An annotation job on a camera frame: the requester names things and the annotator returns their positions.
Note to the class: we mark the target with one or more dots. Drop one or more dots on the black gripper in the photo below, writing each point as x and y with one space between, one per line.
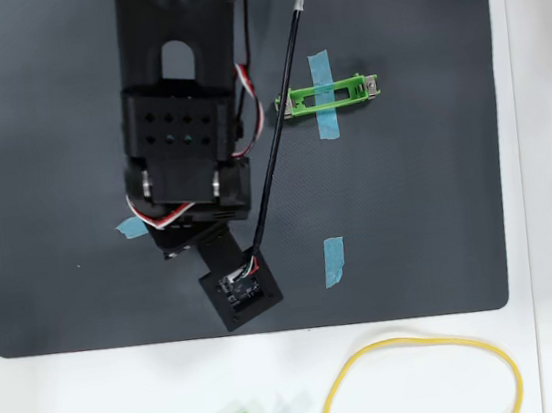
175 240

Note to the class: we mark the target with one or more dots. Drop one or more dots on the green plastic battery holder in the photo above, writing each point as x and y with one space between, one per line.
297 103

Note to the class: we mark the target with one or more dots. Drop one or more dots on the long blue masking tape strip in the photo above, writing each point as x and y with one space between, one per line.
329 124

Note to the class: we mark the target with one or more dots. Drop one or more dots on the dark grey textured mat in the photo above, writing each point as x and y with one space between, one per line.
403 176

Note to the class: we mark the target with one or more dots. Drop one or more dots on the yellow rubber band loop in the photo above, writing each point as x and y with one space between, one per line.
398 339

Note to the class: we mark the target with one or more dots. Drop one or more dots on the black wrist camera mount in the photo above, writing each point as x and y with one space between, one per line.
247 300

